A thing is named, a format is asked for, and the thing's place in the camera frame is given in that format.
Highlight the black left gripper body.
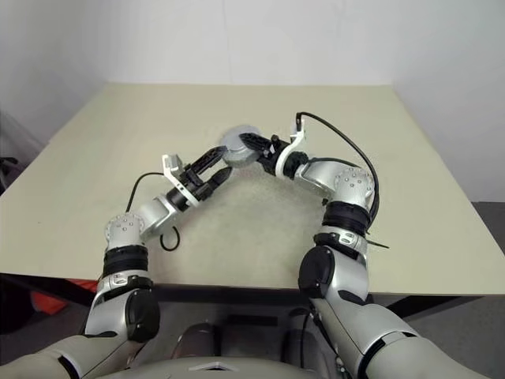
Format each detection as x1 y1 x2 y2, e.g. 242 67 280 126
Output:
179 164 216 201

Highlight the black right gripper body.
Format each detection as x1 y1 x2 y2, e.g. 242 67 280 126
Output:
256 135 290 175

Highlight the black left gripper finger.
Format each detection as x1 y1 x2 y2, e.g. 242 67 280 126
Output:
193 145 227 175
210 165 234 188

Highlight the grey robot torso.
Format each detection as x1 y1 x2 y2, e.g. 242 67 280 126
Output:
157 349 344 379

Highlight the orange object under table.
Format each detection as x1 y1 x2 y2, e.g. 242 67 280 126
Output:
31 280 98 315

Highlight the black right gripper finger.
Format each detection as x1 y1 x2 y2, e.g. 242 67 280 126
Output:
238 132 273 151

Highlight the dark rounded shape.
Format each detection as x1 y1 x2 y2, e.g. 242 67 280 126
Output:
283 329 316 356
177 322 220 358

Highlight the motor stator with copper windings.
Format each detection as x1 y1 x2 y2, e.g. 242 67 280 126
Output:
224 129 264 170

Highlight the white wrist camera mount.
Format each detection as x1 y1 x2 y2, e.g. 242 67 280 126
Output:
274 114 309 178
161 153 200 208

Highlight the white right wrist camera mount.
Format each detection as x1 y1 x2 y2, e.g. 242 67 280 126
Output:
274 114 309 178

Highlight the black table frame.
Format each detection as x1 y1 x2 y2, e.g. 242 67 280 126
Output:
0 272 505 317

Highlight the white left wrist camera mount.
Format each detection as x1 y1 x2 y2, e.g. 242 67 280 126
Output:
161 153 200 208

